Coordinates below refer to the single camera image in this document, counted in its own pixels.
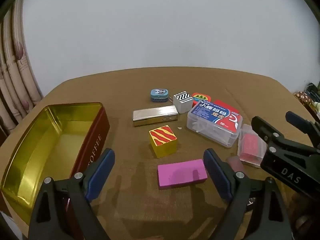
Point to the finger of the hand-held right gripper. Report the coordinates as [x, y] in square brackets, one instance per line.
[265, 128]
[297, 118]

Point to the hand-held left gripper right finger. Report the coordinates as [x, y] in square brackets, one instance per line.
[218, 173]

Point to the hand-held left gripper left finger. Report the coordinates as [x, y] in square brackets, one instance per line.
[100, 173]

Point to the small clear box red contents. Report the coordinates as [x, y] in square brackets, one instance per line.
[251, 147]

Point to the pink rectangular block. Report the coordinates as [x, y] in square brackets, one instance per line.
[181, 173]

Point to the red packet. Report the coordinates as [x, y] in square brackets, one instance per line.
[222, 104]

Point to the clear floss box blue label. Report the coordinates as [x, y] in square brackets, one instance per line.
[212, 122]

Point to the red and gold tin box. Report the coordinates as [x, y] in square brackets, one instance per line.
[50, 135]

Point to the yellow cube with red stripes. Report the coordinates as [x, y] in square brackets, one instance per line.
[163, 140]

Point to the silver metal case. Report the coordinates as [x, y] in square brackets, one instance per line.
[155, 115]

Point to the brown patterned cloth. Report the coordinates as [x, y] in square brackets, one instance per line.
[302, 98]

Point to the orange tin with colourful print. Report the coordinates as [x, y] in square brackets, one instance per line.
[200, 96]

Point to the black white zigzag cube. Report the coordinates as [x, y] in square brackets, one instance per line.
[182, 101]

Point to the small blue oval tin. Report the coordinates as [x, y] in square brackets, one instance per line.
[159, 95]

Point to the beige patterned curtain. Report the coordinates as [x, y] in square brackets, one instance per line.
[15, 80]

